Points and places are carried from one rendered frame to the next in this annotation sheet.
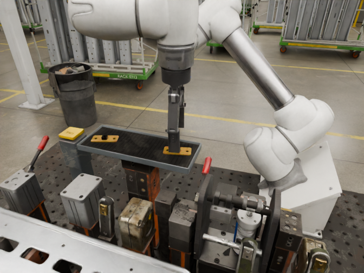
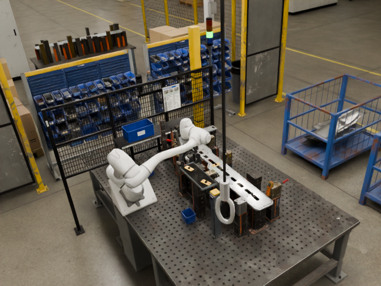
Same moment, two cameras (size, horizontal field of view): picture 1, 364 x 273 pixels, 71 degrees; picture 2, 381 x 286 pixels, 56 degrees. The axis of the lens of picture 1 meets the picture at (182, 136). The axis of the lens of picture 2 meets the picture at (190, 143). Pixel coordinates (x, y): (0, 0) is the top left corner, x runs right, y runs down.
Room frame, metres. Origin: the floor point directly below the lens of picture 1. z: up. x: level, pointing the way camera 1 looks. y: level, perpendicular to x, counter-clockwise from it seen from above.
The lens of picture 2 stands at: (2.48, 1.73, 2.93)
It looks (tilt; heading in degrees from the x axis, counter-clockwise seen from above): 31 degrees down; 222
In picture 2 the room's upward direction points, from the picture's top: 4 degrees counter-clockwise
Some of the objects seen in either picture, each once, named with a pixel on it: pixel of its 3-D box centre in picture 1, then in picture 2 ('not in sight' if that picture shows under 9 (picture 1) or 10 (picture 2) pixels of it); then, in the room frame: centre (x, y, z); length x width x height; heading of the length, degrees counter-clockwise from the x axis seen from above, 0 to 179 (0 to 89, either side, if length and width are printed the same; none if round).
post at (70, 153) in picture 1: (85, 184); (215, 214); (0.75, 0.38, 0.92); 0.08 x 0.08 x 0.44; 71
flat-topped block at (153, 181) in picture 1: (145, 199); (198, 197); (0.67, 0.13, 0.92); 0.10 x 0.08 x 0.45; 71
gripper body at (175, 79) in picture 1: (176, 83); not in sight; (0.64, 0.01, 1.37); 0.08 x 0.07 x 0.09; 175
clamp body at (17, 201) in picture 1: (34, 216); (240, 217); (0.63, 0.53, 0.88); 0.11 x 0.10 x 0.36; 161
